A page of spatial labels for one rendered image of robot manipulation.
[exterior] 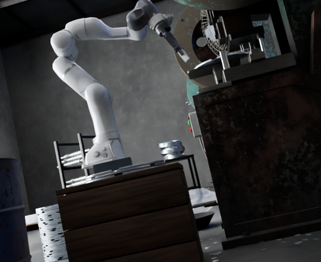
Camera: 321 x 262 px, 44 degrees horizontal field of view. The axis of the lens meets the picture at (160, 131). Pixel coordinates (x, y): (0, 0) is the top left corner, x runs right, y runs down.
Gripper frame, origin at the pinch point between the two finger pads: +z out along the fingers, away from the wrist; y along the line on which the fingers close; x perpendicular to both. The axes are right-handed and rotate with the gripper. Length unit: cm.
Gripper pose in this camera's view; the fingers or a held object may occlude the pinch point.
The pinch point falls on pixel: (184, 55)
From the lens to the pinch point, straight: 202.3
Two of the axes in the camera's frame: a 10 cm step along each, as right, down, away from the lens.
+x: 7.1, -6.2, -3.2
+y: -4.2, -0.1, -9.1
